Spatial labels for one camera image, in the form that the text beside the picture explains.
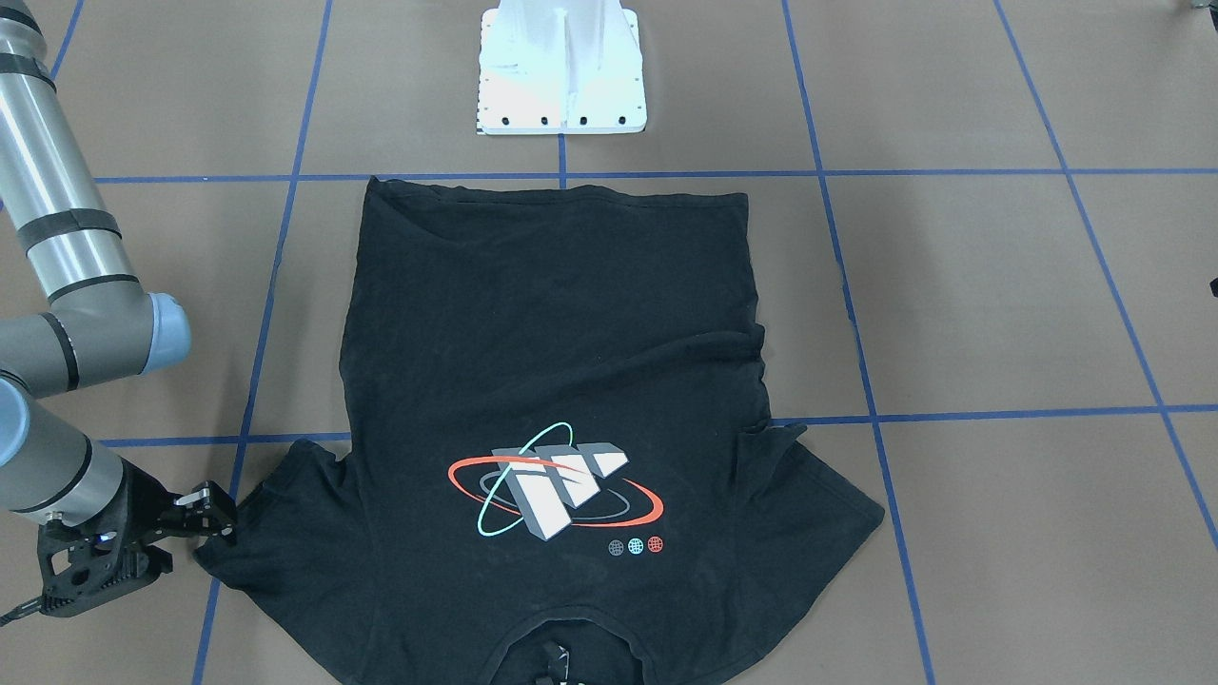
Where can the black graphic t-shirt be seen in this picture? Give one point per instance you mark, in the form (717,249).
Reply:
(563,465)

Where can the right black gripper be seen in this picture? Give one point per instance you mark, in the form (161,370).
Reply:
(139,498)

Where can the white pedestal column base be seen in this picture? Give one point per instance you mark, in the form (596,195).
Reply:
(560,68)

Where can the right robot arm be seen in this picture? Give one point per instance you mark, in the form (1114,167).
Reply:
(100,324)

